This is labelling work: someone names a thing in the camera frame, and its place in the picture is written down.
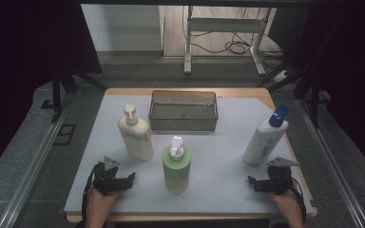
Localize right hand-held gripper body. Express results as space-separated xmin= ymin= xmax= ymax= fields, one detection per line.
xmin=265 ymin=156 xmax=300 ymax=196

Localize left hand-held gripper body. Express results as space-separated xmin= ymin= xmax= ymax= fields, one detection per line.
xmin=90 ymin=155 xmax=124 ymax=196

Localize cream pump bottle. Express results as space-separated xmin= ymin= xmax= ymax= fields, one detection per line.
xmin=117 ymin=104 xmax=155 ymax=162

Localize white bottle with blue pump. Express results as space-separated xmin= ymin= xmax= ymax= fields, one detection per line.
xmin=241 ymin=104 xmax=290 ymax=165

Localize green pump bottle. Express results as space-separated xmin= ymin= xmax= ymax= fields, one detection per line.
xmin=162 ymin=136 xmax=193 ymax=195

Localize metal mesh basket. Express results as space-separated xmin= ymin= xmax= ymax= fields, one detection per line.
xmin=147 ymin=89 xmax=220 ymax=133

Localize person's right hand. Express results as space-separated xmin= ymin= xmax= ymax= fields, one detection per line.
xmin=267 ymin=181 xmax=300 ymax=218

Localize black metal stand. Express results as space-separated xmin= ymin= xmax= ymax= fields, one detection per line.
xmin=256 ymin=61 xmax=331 ymax=129
xmin=40 ymin=66 xmax=108 ymax=124

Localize white power strip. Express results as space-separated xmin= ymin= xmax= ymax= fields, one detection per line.
xmin=271 ymin=70 xmax=291 ymax=85

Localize dark curtain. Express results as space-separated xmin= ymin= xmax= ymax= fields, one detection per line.
xmin=267 ymin=0 xmax=365 ymax=182
xmin=0 ymin=0 xmax=103 ymax=183

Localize white cabinet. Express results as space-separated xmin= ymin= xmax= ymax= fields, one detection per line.
xmin=80 ymin=3 xmax=164 ymax=52

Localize aluminium rail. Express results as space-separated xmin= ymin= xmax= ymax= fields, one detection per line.
xmin=0 ymin=94 xmax=74 ymax=228
xmin=296 ymin=98 xmax=365 ymax=228

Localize black floor cables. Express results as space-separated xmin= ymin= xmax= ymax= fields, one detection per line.
xmin=188 ymin=6 xmax=287 ymax=69

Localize white desk frame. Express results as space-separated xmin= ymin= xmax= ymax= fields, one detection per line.
xmin=183 ymin=5 xmax=278 ymax=77

